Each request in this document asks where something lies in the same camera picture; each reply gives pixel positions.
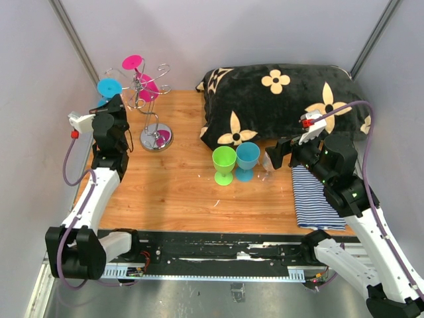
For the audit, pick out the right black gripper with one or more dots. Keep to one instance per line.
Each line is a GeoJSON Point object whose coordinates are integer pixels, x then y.
{"type": "Point", "coordinates": [285, 146]}

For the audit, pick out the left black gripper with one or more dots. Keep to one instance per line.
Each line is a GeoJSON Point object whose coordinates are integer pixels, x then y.
{"type": "Point", "coordinates": [115, 106]}

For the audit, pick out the dark blue wine glass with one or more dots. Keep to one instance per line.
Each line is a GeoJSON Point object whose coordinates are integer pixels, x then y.
{"type": "Point", "coordinates": [108, 88]}

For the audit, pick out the clear wine glass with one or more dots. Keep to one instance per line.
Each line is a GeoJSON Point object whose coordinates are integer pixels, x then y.
{"type": "Point", "coordinates": [265, 175]}

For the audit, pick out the pink wine glass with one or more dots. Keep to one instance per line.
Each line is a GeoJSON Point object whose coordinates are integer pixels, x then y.
{"type": "Point", "coordinates": [144, 86]}

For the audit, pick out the light blue wine glass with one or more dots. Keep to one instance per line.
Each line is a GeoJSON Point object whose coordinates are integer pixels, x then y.
{"type": "Point", "coordinates": [248, 154]}

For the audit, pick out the green wine glass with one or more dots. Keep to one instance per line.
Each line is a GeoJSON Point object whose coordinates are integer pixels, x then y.
{"type": "Point", "coordinates": [224, 160]}

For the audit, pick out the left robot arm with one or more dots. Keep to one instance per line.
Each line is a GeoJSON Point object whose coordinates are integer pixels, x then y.
{"type": "Point", "coordinates": [74, 249]}

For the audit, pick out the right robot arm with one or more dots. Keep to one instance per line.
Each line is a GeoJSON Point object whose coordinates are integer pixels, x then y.
{"type": "Point", "coordinates": [390, 287]}

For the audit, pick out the chrome wine glass rack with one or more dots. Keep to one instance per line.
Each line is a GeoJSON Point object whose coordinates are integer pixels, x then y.
{"type": "Point", "coordinates": [155, 136]}

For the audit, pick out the blue striped cloth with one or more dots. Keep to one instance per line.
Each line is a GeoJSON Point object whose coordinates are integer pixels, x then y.
{"type": "Point", "coordinates": [312, 210]}

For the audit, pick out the black floral pillow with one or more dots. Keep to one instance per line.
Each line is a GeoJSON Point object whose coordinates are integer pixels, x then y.
{"type": "Point", "coordinates": [266, 101]}

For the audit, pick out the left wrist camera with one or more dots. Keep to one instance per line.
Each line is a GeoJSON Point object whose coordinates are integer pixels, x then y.
{"type": "Point", "coordinates": [81, 124]}

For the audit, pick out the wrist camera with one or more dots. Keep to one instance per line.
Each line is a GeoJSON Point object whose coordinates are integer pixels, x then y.
{"type": "Point", "coordinates": [314, 124]}
{"type": "Point", "coordinates": [81, 124]}

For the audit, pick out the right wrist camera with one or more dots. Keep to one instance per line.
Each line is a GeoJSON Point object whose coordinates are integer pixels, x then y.
{"type": "Point", "coordinates": [314, 124]}

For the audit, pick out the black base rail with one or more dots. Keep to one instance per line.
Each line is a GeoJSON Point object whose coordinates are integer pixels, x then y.
{"type": "Point", "coordinates": [223, 256]}

